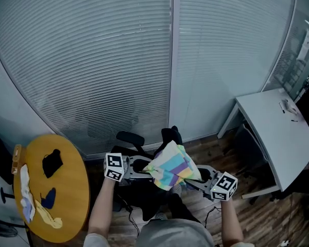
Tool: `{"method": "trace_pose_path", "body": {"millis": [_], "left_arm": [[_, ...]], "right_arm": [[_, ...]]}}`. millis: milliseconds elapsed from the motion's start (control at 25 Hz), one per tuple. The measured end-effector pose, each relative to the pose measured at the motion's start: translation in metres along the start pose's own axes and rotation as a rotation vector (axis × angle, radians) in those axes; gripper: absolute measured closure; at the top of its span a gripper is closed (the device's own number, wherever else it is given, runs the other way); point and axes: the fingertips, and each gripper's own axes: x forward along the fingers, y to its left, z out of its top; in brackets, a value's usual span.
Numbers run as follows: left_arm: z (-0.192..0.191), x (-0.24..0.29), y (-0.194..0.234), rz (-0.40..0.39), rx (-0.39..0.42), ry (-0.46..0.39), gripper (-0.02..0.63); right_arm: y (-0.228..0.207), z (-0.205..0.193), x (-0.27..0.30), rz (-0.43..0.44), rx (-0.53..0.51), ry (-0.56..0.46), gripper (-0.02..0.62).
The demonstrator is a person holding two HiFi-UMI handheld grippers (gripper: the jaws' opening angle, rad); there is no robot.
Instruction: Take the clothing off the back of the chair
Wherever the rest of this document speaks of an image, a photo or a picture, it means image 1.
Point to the white power adapter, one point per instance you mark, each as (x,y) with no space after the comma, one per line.
(285,243)

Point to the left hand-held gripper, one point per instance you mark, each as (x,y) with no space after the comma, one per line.
(113,166)

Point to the small wooden holder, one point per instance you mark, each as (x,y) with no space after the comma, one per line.
(16,158)

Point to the black office chair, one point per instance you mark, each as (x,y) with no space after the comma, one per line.
(172,136)

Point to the person's black trouser leg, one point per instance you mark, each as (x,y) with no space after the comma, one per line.
(184,210)

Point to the white and lavender cloth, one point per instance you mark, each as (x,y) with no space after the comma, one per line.
(25,194)

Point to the black mesh chair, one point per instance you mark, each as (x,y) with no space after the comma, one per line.
(249,150)

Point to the navy blue cloth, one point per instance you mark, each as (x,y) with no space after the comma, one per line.
(49,198)

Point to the black cloth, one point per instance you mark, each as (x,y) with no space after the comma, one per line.
(51,163)

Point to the person's grey shirt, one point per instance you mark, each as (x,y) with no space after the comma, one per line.
(175,234)

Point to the person's grey shoe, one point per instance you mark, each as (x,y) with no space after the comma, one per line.
(160,216)
(176,190)

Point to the person's left forearm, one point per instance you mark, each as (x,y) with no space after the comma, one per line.
(103,207)

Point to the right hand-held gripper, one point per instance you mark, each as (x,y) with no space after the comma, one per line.
(223,186)

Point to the grey window frame post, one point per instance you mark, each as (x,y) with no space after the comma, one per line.
(174,60)

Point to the person's right forearm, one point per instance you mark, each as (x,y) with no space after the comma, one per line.
(230,220)

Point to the narrow window blind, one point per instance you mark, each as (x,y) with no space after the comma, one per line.
(221,55)

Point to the round wooden table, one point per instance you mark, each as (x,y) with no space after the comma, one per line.
(69,189)

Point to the wide window blind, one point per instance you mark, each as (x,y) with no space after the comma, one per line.
(87,60)

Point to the white desk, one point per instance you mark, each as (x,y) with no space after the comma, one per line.
(273,138)

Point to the black round-foot stand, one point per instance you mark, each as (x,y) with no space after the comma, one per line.
(5,195)

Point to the yellow cloth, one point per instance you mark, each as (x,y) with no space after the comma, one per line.
(49,217)

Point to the pastel striped clothing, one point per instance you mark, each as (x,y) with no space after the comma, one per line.
(171,167)

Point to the white object on desk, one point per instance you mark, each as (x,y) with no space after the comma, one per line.
(290,107)

